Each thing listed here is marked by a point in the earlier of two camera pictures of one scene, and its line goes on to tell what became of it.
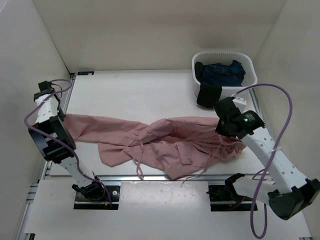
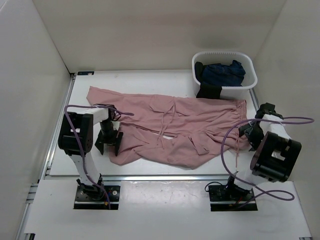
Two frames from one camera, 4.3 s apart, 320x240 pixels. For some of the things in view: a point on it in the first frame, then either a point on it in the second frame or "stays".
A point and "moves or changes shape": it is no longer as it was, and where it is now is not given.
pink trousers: [173, 147] moves or changes shape
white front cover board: [148, 207] stays
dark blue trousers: [225, 75] stays
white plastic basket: [245, 58] stays
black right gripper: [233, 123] -> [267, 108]
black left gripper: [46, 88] -> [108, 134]
